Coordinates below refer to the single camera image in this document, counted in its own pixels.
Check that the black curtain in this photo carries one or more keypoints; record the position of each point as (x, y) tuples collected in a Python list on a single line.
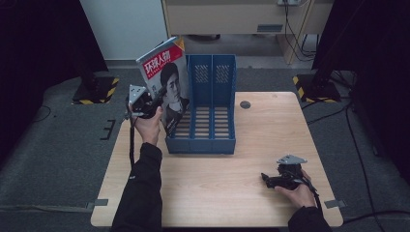
[(38, 48), (370, 48)]

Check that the magazine with portrait cover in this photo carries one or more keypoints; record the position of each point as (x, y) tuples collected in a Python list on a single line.
[(170, 77)]

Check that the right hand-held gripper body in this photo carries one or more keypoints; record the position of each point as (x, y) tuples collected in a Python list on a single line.
[(286, 179)]

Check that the beige wooden cabinet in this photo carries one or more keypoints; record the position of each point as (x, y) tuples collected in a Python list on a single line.
[(225, 17)]

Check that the dark round table grommet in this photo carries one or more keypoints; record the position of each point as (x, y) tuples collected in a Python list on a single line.
[(245, 104)]

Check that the person's left hand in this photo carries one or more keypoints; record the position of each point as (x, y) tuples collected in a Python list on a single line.
[(150, 129)]

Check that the black stand with striped base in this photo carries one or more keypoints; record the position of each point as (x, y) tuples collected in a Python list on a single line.
[(96, 92), (317, 90)]

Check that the blue plastic file rack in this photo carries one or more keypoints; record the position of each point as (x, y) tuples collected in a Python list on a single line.
[(209, 145)]

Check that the person's right hand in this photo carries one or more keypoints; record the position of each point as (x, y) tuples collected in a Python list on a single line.
[(303, 196)]

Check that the grey tape strip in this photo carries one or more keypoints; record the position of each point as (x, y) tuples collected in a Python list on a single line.
[(96, 204), (335, 204)]

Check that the white power strip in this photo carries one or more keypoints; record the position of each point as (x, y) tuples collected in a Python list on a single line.
[(288, 2)]

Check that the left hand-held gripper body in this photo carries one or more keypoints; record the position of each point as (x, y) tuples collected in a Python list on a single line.
[(143, 104)]

